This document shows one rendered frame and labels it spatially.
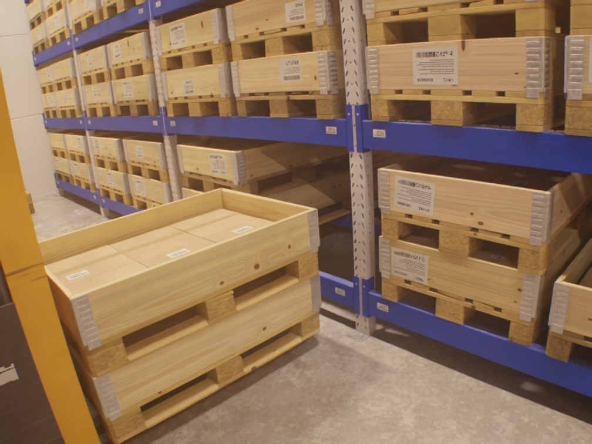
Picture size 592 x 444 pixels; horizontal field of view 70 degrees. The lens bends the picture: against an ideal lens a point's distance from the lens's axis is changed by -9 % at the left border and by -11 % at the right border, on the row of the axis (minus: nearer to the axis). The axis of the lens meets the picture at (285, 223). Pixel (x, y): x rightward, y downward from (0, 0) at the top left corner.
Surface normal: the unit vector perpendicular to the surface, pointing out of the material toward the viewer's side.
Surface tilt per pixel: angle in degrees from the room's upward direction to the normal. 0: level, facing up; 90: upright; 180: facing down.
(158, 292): 90
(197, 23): 90
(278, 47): 90
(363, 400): 0
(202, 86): 90
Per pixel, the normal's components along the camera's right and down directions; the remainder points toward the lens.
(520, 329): -0.73, 0.28
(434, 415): -0.08, -0.94
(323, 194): 0.65, 0.19
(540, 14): -0.06, 0.33
